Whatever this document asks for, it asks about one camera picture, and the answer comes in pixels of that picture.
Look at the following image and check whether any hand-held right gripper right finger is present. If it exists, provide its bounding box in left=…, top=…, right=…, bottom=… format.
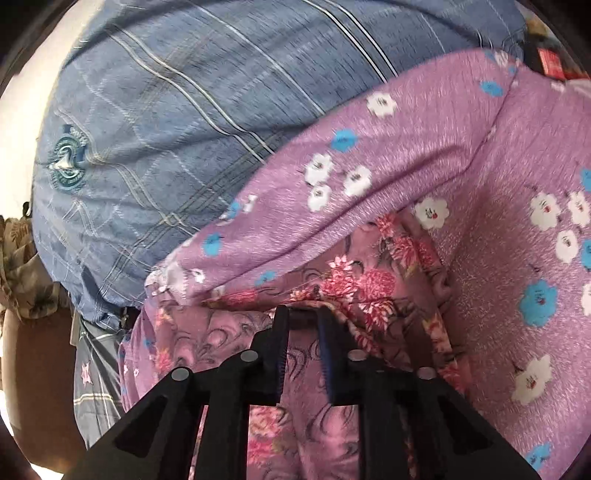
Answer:
left=316, top=307, right=543, bottom=480

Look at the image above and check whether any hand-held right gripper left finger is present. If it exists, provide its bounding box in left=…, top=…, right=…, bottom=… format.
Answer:
left=60, top=305, right=291, bottom=480

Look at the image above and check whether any maroon floral shirt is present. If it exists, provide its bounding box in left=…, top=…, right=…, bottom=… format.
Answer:
left=117, top=212, right=472, bottom=480

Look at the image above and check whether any grey striped sheet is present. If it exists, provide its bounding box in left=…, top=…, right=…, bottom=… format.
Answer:
left=74, top=314, right=134, bottom=450

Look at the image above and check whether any brown sofa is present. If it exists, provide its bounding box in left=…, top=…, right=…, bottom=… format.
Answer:
left=0, top=305, right=93, bottom=467

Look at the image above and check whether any purple floral blanket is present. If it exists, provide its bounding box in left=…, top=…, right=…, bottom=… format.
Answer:
left=117, top=46, right=591, bottom=480

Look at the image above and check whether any blue plaid quilt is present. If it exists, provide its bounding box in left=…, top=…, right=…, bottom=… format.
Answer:
left=32, top=0, right=527, bottom=330

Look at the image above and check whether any brown floral cloth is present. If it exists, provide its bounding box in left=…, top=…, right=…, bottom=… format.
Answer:
left=0, top=215, right=75, bottom=321

